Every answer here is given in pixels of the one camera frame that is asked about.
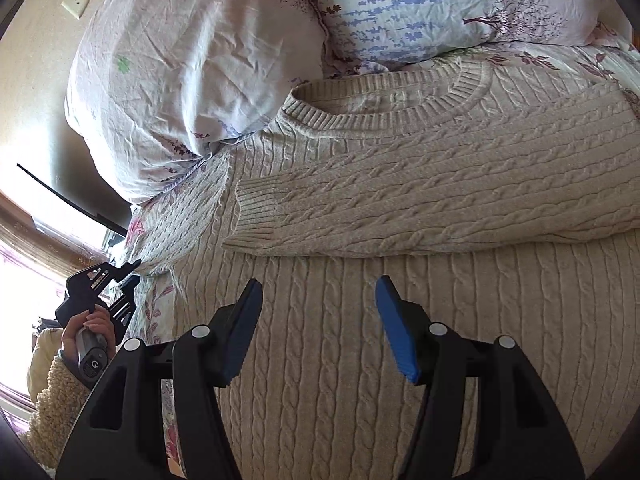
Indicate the floral bed sheet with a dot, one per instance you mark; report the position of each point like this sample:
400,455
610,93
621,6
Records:
160,305

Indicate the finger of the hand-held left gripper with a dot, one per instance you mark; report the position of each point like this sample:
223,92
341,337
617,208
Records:
127,300
82,287

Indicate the person's left forearm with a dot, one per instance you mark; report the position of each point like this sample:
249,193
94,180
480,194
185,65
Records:
55,400

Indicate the black flat panel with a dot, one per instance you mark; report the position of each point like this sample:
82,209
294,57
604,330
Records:
75,200

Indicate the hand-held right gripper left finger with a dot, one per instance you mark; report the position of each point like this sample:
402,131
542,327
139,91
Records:
240,330

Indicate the blue floral print pillow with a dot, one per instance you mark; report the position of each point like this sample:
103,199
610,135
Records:
440,5

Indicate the person's left hand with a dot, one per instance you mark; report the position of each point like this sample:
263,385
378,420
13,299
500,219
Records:
102,322

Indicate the pale pink floral pillow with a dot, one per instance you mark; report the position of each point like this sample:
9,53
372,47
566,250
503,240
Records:
190,70

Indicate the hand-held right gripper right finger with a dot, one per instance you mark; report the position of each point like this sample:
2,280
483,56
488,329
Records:
397,330

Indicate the white wall socket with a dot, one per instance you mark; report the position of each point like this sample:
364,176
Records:
75,1

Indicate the wooden window frame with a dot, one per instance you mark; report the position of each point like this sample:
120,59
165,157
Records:
45,230

